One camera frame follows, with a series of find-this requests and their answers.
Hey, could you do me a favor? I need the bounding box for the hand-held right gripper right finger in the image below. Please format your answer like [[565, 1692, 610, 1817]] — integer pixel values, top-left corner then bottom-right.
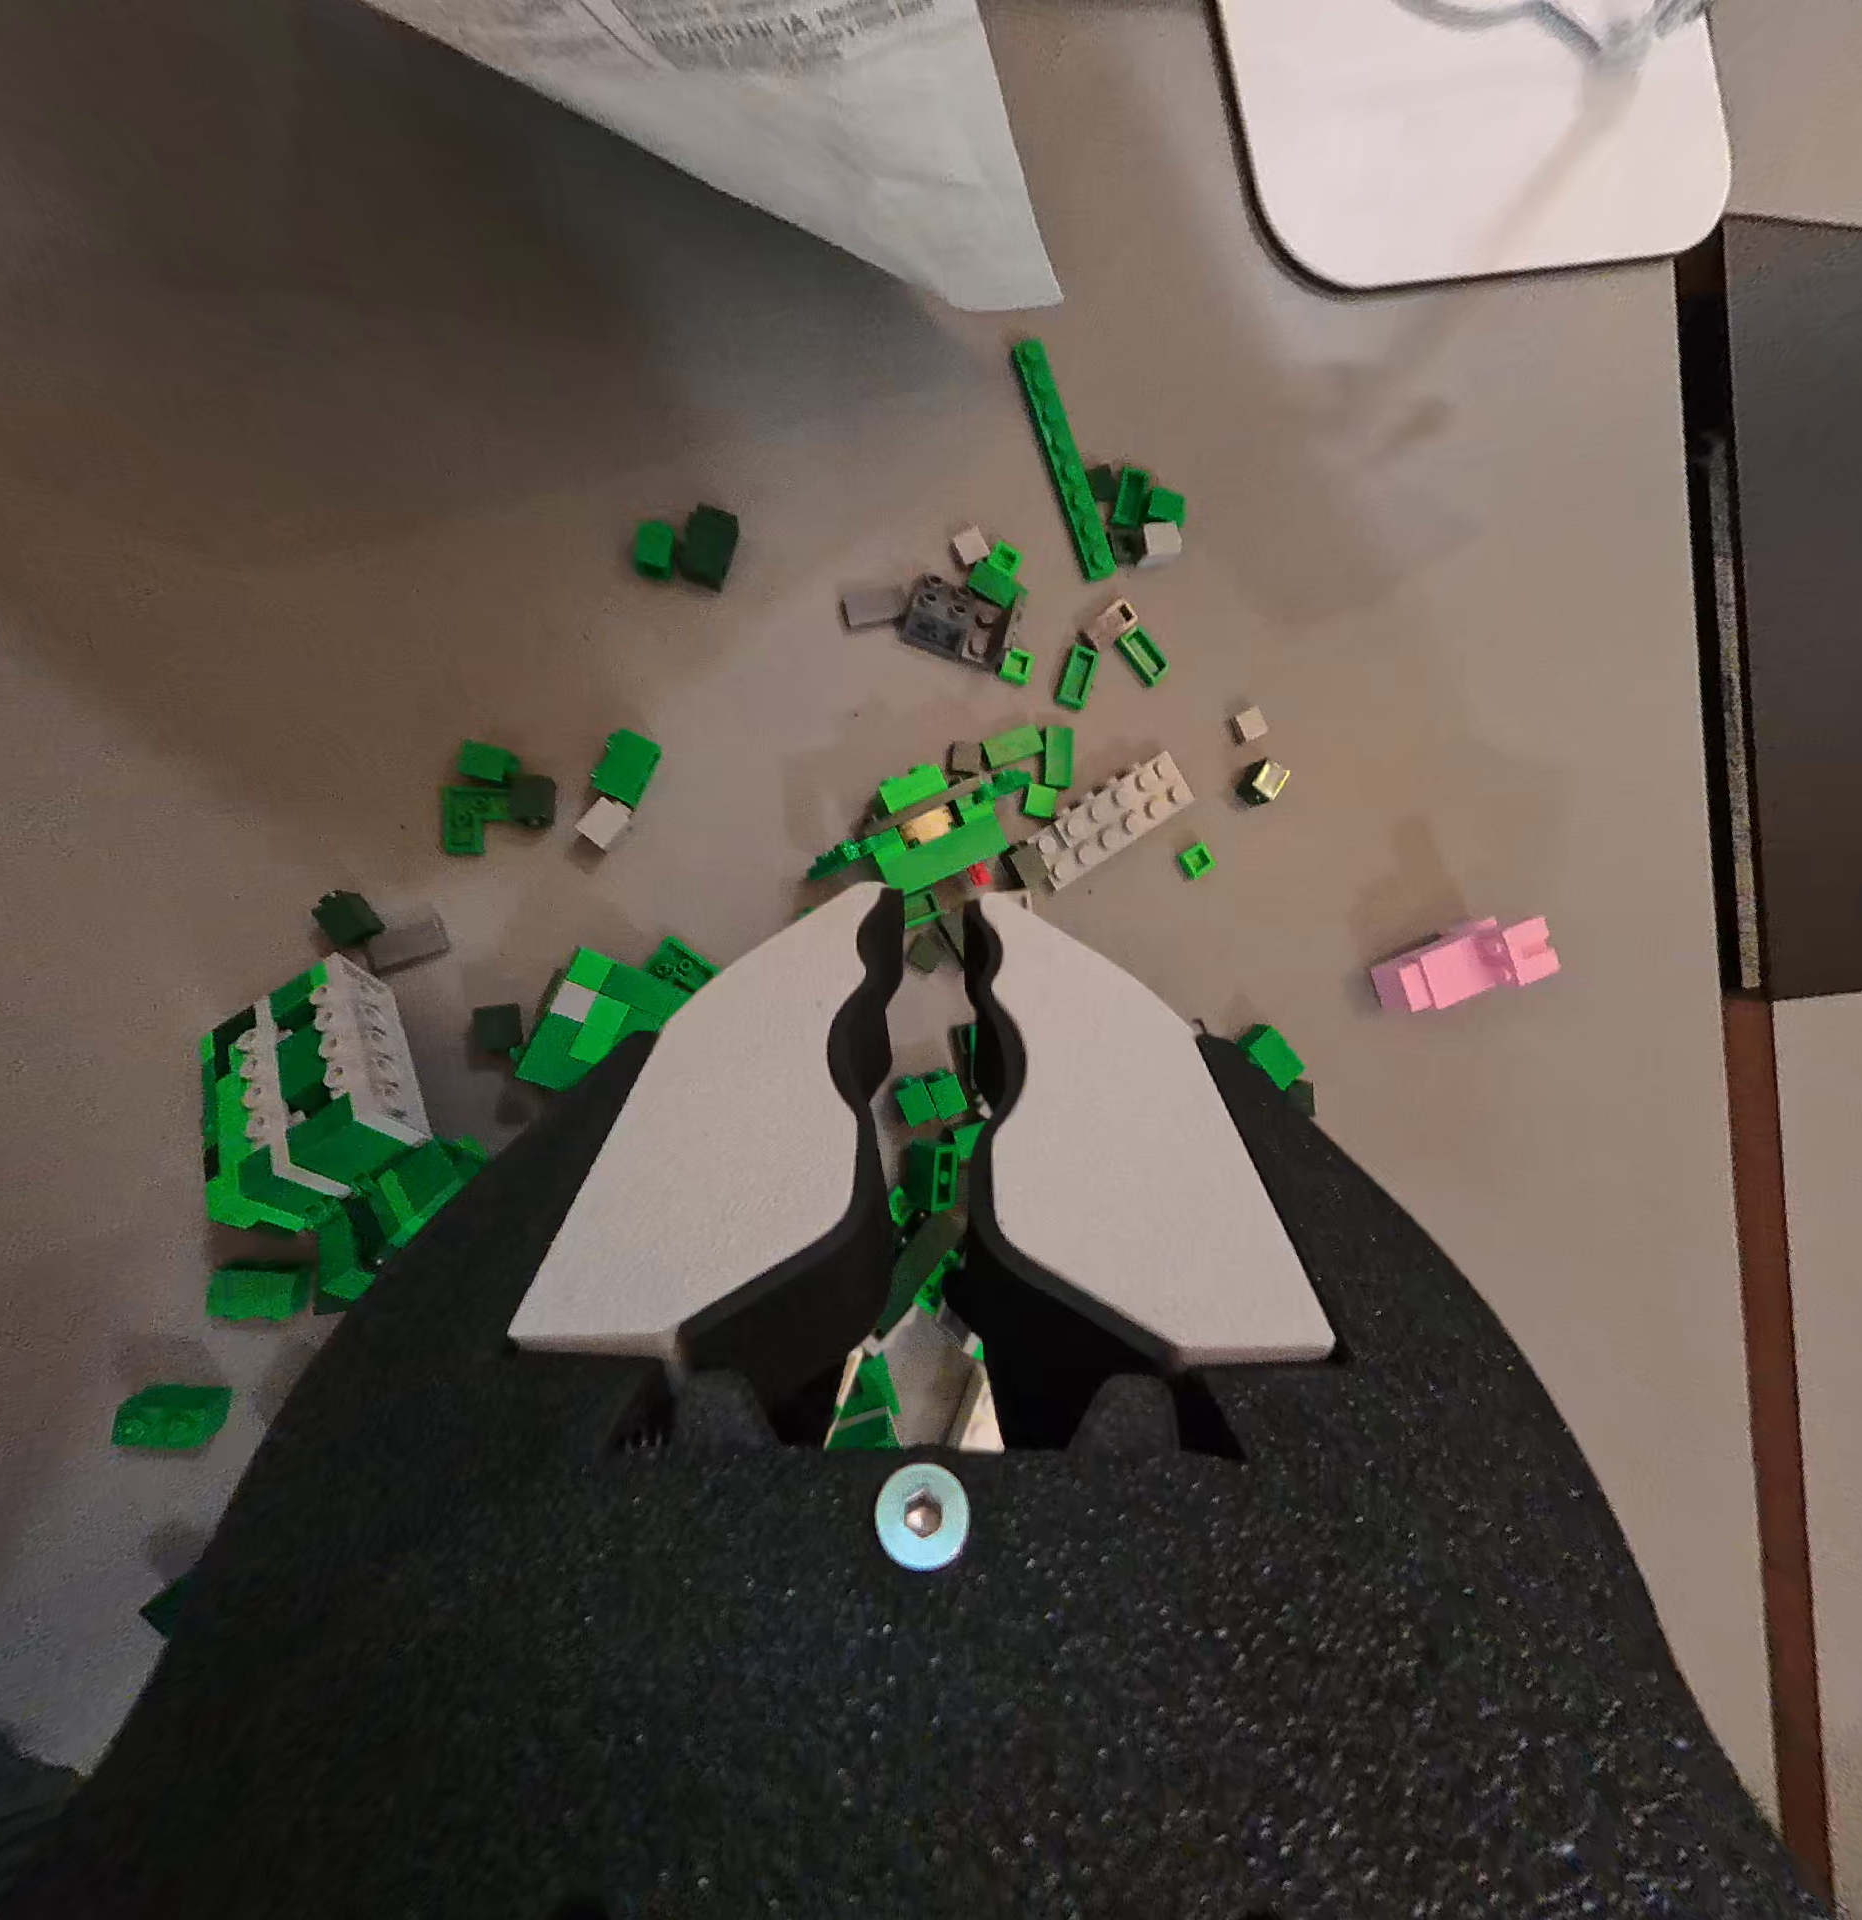
[[952, 893, 1339, 1451]]

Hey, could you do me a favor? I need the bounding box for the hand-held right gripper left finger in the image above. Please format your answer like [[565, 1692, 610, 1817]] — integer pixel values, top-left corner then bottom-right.
[[507, 881, 895, 1446]]

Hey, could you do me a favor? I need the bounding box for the pile of green toy bricks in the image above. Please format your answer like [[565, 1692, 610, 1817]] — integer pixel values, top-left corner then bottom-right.
[[112, 462, 1316, 1637]]

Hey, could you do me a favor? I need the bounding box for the torn white paper bag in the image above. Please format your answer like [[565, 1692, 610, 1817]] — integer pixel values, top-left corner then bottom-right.
[[368, 0, 1063, 313]]

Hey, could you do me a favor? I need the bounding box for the green tiled panel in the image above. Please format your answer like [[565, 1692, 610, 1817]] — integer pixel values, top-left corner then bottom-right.
[[512, 938, 724, 1089]]

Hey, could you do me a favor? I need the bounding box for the light grey studded plate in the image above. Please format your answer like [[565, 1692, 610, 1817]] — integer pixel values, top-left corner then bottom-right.
[[1006, 751, 1193, 894]]

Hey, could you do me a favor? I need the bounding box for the pink toy pig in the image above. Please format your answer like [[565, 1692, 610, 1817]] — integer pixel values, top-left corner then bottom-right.
[[1369, 917, 1563, 1014]]

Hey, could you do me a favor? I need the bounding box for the green white brick assembly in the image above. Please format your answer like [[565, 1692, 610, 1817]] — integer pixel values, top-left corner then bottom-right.
[[203, 951, 490, 1239]]

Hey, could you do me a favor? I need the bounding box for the green assembly with tan ball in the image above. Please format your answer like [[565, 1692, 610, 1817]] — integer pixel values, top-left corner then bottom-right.
[[811, 766, 1045, 902]]

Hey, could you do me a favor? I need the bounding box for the dark grey square brick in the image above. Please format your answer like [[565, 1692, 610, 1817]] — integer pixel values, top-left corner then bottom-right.
[[899, 573, 1023, 669]]

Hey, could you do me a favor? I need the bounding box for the long green plate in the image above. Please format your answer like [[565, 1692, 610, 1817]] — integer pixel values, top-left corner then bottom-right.
[[1010, 338, 1118, 584]]

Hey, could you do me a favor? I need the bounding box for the white book stand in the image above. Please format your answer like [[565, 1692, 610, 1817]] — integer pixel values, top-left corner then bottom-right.
[[1208, 0, 1731, 295]]

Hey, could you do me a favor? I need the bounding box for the black desk cable cover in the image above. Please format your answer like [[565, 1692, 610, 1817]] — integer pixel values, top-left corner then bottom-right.
[[1680, 216, 1862, 1000]]

